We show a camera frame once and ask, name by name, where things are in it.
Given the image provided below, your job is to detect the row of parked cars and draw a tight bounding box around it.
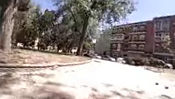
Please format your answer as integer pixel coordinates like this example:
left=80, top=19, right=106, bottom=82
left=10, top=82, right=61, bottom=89
left=82, top=45, right=175, bottom=72

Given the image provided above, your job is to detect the tall slender green tree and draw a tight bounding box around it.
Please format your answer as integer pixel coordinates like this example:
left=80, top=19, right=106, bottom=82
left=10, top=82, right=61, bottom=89
left=49, top=0, right=138, bottom=65

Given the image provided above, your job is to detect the pale sandy dirt path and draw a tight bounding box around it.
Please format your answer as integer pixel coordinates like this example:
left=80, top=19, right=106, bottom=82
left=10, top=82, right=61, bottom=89
left=0, top=42, right=175, bottom=99

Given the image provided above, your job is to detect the dry bare ground patch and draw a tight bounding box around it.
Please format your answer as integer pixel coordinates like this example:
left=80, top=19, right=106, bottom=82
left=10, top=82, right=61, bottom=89
left=0, top=43, right=92, bottom=84

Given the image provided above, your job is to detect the large thick tree trunk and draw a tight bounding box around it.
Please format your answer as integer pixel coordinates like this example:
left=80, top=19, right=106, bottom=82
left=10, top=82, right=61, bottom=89
left=0, top=0, right=61, bottom=60

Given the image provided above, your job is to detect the curved stone kerb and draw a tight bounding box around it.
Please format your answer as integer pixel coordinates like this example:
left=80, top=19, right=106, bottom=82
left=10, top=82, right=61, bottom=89
left=0, top=45, right=94, bottom=86

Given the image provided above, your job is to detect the group of background trees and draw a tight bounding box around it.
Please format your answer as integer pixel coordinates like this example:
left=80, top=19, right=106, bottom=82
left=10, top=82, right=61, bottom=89
left=0, top=0, right=93, bottom=59

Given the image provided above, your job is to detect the red brick apartment building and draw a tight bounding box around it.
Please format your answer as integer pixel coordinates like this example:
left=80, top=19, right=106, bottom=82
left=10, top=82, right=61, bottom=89
left=107, top=0, right=175, bottom=67

